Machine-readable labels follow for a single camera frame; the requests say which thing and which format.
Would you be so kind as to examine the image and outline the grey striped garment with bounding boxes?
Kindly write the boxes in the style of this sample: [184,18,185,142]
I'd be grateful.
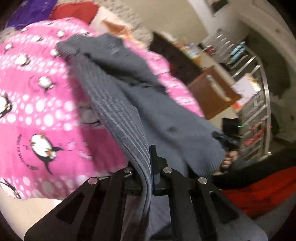
[56,34,225,240]

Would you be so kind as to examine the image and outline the right hand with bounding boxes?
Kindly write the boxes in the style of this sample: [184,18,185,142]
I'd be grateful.
[220,150,239,169]

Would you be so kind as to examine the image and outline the metal drying rack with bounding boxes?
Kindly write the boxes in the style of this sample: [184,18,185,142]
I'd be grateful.
[203,29,271,162]

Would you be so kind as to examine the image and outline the brown wooden chair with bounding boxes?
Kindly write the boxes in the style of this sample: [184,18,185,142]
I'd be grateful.
[188,66,241,120]

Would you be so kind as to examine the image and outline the pink penguin blanket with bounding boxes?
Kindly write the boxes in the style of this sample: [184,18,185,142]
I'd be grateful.
[0,17,205,201]

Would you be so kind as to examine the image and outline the floral grey duvet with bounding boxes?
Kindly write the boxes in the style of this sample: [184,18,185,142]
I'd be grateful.
[56,1,153,49]

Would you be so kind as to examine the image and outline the orange fringed scarf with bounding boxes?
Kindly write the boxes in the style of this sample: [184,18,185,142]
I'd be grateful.
[101,19,137,42]

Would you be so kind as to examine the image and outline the white pillow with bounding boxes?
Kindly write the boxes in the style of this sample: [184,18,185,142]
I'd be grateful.
[90,6,132,33]

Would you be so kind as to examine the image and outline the red pillow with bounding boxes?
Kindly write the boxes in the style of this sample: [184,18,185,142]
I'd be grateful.
[49,1,100,24]

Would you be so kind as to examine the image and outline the purple tote bag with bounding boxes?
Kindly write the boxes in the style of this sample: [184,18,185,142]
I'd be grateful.
[6,0,57,30]

